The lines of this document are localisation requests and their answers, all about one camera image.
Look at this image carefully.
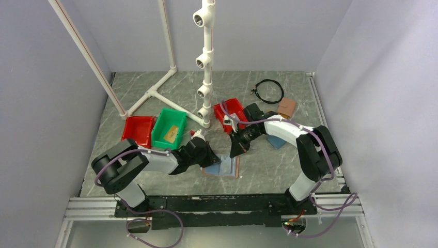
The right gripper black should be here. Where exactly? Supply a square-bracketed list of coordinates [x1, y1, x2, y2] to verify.
[229, 126, 262, 159]

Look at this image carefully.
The red bin right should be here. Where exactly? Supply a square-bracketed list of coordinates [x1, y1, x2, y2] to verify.
[213, 98, 248, 134]

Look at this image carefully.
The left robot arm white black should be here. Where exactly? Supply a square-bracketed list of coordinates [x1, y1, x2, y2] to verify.
[91, 137, 221, 217]

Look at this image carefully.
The pink card holder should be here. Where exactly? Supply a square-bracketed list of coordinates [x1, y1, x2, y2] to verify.
[277, 97, 296, 119]

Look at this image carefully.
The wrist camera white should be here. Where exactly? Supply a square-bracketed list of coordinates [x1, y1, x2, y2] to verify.
[190, 129, 207, 141]
[222, 116, 238, 134]

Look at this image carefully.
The blue card holder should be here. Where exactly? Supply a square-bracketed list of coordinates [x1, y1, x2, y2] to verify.
[267, 135, 287, 149]

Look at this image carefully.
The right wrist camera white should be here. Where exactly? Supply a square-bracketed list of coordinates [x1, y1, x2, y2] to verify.
[222, 116, 238, 134]

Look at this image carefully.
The green bin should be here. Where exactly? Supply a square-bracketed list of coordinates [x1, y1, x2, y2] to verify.
[151, 108, 186, 150]

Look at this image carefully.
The aluminium frame rail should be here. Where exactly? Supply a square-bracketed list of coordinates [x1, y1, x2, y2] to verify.
[56, 193, 374, 247]

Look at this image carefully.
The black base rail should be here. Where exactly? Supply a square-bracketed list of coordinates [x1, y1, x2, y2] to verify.
[114, 193, 318, 230]

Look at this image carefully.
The red bin left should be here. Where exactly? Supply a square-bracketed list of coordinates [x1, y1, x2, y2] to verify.
[121, 116, 156, 148]

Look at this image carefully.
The brown card holder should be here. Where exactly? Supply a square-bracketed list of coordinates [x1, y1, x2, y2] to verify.
[201, 154, 241, 179]

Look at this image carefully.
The white pvc pipe frame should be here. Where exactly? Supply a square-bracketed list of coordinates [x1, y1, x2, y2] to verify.
[49, 1, 211, 128]

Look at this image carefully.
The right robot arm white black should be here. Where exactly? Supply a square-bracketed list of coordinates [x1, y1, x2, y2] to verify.
[226, 103, 342, 214]

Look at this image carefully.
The black cable loop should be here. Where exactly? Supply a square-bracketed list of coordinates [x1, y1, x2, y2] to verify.
[250, 79, 285, 105]

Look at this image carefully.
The orange credit card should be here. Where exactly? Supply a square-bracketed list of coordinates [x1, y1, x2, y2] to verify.
[163, 125, 179, 144]

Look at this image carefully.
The red bin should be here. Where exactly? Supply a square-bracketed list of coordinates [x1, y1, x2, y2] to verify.
[213, 98, 248, 134]
[121, 116, 156, 148]

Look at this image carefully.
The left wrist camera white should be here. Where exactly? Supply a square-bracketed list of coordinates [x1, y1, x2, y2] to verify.
[190, 129, 207, 141]

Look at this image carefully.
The white pvc fitting post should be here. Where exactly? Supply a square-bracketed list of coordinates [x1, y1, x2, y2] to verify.
[193, 1, 216, 128]

